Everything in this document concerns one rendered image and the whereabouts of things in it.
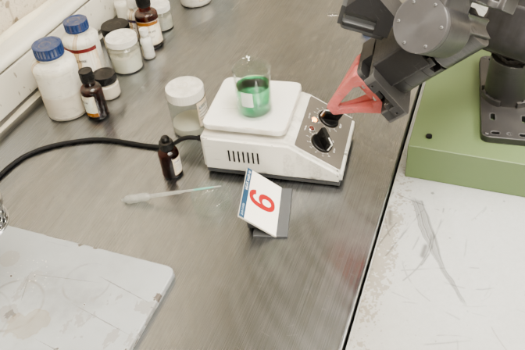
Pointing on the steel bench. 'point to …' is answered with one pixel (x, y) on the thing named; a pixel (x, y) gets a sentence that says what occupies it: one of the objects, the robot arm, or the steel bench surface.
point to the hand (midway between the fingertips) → (334, 106)
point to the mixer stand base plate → (73, 294)
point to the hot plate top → (280, 96)
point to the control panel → (340, 135)
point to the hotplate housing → (270, 153)
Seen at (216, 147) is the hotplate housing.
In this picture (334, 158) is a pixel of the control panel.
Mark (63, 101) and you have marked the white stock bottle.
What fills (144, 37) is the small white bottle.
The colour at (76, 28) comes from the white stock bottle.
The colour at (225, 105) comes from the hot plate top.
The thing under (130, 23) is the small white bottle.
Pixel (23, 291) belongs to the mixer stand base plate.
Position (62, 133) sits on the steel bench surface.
